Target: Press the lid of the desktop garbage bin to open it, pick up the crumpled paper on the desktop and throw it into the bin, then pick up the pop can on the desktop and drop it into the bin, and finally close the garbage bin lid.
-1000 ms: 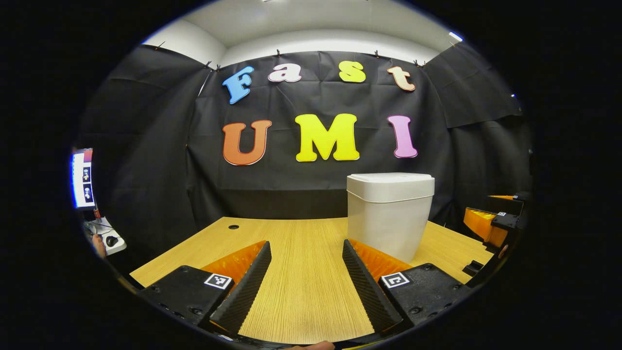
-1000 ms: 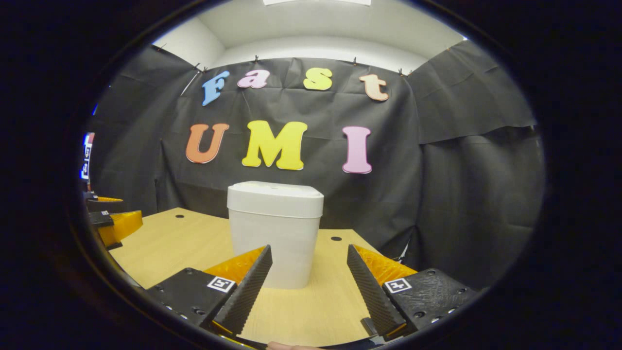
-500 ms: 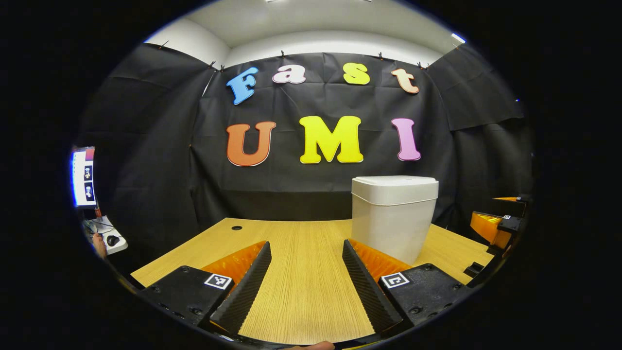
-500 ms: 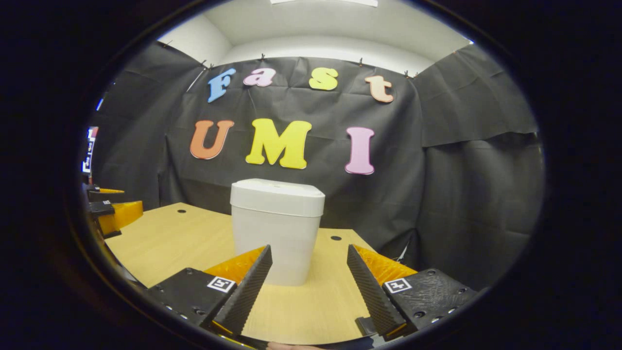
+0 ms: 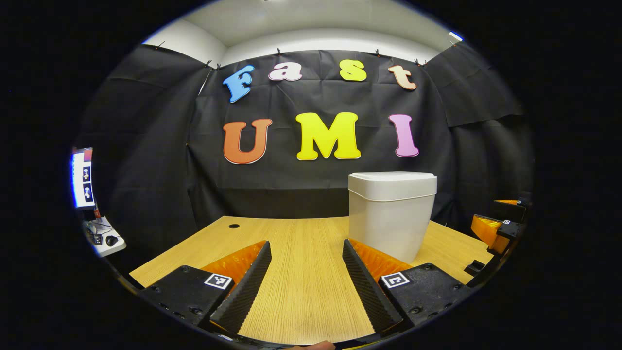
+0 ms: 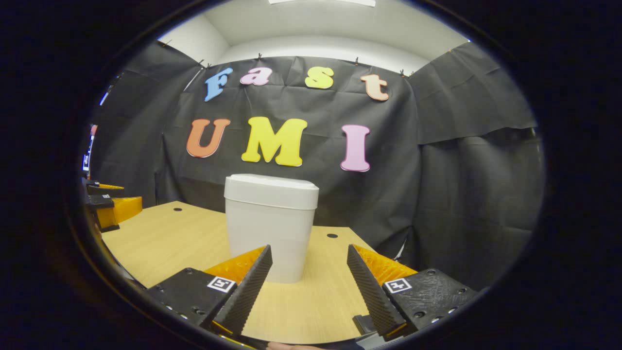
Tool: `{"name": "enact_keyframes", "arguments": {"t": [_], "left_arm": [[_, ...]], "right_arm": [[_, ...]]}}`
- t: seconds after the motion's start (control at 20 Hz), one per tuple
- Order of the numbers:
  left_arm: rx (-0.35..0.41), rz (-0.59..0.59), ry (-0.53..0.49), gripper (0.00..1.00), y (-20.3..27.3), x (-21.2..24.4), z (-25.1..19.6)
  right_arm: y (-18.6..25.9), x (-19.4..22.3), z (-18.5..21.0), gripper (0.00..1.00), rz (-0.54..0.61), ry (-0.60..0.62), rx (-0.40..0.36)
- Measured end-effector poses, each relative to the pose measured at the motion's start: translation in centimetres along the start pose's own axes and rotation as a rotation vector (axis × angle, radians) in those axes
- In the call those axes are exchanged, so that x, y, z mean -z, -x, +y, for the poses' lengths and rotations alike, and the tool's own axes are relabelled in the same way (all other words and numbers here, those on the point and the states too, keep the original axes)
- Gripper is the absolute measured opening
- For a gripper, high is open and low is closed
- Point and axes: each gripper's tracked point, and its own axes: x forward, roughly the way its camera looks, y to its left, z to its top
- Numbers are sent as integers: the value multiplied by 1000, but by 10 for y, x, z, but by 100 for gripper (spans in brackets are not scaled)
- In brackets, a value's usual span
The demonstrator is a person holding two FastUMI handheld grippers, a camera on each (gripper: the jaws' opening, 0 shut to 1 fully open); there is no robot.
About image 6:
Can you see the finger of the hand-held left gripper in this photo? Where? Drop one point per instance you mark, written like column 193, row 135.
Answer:
column 124, row 210
column 104, row 187

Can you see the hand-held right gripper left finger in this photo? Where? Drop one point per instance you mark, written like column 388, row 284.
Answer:
column 248, row 291

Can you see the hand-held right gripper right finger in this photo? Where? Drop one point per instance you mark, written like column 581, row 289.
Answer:
column 369, row 291

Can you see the white desktop garbage bin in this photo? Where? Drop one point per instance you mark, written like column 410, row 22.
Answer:
column 269, row 228

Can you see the wooden desktop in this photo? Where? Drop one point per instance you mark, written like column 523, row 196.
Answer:
column 170, row 243

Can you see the computer monitor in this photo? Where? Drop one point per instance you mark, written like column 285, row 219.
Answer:
column 89, row 150

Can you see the black backdrop cloth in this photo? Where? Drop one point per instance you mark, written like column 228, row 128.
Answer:
column 461, row 204

